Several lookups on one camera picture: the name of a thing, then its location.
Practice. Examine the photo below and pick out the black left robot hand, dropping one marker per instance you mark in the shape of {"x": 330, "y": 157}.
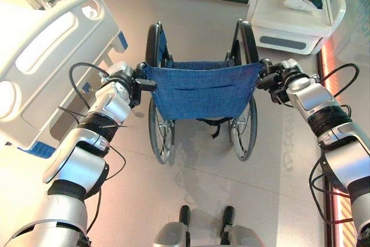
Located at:
{"x": 139, "y": 84}

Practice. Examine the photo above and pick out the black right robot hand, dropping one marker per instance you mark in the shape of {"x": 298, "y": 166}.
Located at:
{"x": 269, "y": 78}

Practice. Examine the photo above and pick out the blue fabric wheelchair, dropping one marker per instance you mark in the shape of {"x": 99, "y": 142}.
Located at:
{"x": 202, "y": 93}

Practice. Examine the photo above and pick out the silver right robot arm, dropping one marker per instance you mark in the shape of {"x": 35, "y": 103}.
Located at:
{"x": 326, "y": 114}

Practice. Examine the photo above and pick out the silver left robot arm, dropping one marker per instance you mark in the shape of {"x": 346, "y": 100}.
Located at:
{"x": 86, "y": 143}

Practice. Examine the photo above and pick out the white hospital bed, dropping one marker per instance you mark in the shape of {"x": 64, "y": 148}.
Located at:
{"x": 43, "y": 64}

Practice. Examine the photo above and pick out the white armchair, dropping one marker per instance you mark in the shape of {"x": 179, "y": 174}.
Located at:
{"x": 292, "y": 12}

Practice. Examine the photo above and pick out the silver left robot leg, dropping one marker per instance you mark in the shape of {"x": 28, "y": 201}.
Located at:
{"x": 173, "y": 234}

